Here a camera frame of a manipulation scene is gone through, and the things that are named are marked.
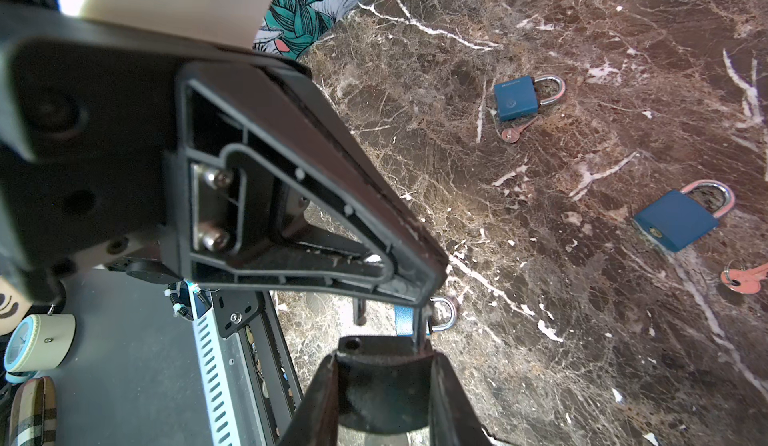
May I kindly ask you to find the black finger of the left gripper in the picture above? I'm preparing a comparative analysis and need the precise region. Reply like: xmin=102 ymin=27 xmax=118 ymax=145
xmin=166 ymin=62 xmax=448 ymax=307

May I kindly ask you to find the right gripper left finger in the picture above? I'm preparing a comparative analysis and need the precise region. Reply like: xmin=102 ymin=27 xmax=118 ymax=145
xmin=278 ymin=354 xmax=339 ymax=446

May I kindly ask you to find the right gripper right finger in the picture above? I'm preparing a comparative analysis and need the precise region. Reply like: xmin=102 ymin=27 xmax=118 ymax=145
xmin=428 ymin=353 xmax=491 ymax=446

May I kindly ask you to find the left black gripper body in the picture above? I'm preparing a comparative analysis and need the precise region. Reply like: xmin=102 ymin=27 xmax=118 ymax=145
xmin=1 ymin=2 xmax=198 ymax=302

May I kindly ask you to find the blue padlock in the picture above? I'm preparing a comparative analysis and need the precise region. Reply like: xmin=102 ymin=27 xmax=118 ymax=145
xmin=633 ymin=179 xmax=736 ymax=253
xmin=493 ymin=75 xmax=566 ymax=122

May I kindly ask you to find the blue padlock front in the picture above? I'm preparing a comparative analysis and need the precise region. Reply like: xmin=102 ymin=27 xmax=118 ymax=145
xmin=633 ymin=179 xmax=736 ymax=253

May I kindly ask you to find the silver key near padlock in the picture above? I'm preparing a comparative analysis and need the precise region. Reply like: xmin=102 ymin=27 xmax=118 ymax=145
xmin=500 ymin=117 xmax=539 ymax=144

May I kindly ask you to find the small silver key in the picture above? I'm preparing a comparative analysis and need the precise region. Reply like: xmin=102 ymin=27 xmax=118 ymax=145
xmin=720 ymin=263 xmax=768 ymax=295

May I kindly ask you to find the white round desk clock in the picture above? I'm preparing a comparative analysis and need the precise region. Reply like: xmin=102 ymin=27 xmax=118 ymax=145
xmin=3 ymin=314 xmax=76 ymax=384

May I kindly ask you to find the white slotted cable duct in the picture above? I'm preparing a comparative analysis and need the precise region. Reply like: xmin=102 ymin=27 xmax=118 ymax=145
xmin=188 ymin=284 xmax=265 ymax=445

